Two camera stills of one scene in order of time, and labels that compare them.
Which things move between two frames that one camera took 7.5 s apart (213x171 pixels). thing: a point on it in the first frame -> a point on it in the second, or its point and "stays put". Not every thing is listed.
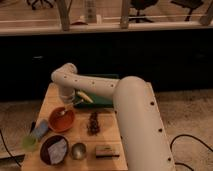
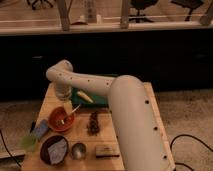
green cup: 29,142 stays put
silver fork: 72,103 -> 71,112
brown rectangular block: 105,152 stays put
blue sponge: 41,130 stays put
